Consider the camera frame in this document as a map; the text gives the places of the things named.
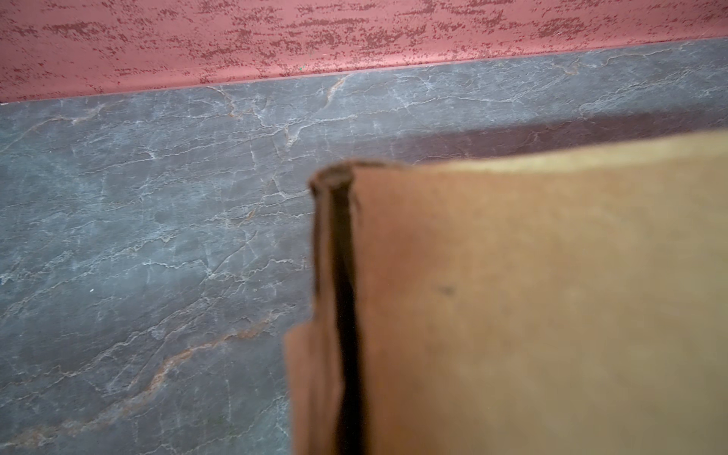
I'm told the brown cardboard box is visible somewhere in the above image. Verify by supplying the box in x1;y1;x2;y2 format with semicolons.
286;131;727;454

